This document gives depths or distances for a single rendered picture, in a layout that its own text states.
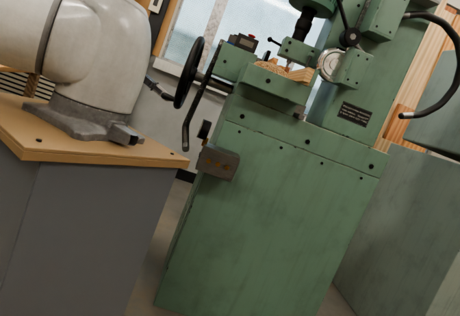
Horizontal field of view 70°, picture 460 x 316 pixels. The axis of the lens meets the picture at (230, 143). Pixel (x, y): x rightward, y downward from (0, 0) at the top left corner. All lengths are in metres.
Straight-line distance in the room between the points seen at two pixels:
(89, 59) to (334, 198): 0.89
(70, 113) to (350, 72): 0.86
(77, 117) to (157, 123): 2.00
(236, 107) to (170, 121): 1.61
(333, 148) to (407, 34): 0.50
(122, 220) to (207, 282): 0.62
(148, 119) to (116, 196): 2.01
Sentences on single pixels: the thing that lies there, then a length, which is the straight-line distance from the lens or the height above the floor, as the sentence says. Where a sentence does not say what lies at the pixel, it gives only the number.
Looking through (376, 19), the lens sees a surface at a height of 1.19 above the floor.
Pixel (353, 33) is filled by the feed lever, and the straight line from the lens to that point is 1.22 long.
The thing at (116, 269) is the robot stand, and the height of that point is 0.36.
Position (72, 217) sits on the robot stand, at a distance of 0.64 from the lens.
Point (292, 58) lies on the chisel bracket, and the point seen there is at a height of 1.00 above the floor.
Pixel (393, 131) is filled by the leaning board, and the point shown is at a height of 1.00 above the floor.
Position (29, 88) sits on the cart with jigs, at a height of 0.39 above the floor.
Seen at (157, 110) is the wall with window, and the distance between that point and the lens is 2.64.
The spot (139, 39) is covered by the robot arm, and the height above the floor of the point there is 0.82.
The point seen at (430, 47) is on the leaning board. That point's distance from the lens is 3.23.
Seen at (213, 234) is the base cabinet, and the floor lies 0.32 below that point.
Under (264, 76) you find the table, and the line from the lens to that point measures 1.00.
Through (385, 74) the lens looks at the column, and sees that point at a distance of 1.33.
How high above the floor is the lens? 0.79
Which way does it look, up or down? 8 degrees down
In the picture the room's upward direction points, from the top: 21 degrees clockwise
